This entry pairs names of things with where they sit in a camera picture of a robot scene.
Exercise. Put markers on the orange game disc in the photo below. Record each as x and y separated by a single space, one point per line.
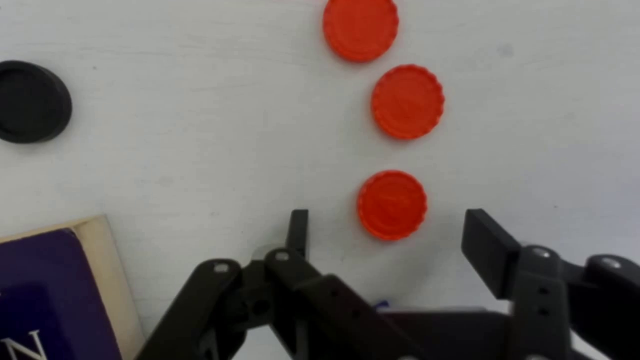
407 101
391 205
360 29

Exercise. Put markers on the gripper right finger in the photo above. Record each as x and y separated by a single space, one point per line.
542 295

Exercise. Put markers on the purple book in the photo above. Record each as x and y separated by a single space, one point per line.
55 295

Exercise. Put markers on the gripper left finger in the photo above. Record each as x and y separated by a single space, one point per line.
300 295

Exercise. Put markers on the black game disc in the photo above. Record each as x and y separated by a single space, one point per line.
31 102

